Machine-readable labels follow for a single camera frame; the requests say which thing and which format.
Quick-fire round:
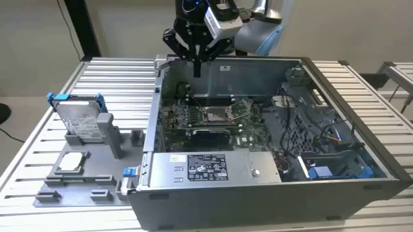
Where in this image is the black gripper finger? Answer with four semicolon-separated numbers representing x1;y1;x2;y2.
197;37;235;78
162;28;198;78

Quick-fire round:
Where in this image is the hard disk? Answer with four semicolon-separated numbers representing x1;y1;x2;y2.
47;92;110;145

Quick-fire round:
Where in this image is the yellow red power wire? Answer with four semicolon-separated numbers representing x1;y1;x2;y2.
315;134;343;147

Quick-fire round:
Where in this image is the dark metal disk bay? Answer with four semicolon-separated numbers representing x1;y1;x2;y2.
296;148;391;181

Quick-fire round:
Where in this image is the empty blue disk carrier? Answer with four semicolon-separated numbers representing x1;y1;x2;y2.
308;165;376;181

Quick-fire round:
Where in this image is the black RAM slot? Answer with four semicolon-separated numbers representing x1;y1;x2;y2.
186;99;236;106
186;94;236;100
189;124;244;129
189;122;244;126

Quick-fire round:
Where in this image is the thin metal locking lever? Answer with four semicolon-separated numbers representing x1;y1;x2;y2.
189;93;208;111

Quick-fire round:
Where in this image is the white upright profile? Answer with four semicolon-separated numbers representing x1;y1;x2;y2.
281;0;296;57

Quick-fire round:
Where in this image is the CPU socket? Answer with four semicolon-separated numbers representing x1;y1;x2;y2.
202;105;236;124

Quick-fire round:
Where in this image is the black upright pole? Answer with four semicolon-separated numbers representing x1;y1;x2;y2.
66;0;104;58

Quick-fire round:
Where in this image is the green Dell motherboard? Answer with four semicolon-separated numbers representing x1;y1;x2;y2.
161;95;279;153

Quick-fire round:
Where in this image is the black graphics card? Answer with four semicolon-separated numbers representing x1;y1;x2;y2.
168;128;247;148

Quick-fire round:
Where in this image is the black equipment box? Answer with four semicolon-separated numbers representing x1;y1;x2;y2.
359;73;391;92

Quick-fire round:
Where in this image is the silver power supply unit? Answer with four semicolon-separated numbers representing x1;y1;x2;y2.
149;148;283;189

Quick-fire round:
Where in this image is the grey parts rack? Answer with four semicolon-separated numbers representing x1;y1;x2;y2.
34;112;146;208

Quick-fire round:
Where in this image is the metal slat side table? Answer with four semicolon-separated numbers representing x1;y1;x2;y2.
376;61;413;97

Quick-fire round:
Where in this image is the silver CPU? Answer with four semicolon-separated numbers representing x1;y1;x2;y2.
59;152;86;171

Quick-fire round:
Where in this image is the black round floor base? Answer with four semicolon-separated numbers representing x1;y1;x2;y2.
0;102;13;125

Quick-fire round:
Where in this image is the open grey PC case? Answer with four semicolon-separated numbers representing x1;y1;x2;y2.
128;53;413;232

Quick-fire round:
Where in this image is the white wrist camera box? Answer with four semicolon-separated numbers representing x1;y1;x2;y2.
204;5;245;40

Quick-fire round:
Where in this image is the metal socket cover frame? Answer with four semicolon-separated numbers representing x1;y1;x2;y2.
231;100;256;119

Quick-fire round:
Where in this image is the thin black wall cable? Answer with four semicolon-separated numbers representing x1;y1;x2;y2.
57;0;85;62

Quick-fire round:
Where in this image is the thick black cable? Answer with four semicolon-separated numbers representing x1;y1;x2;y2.
279;94;300;158

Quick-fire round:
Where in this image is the light blue SATA wire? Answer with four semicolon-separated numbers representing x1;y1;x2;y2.
331;125;362;152

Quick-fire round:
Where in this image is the black floor cable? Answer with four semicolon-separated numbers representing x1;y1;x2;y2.
0;127;26;143

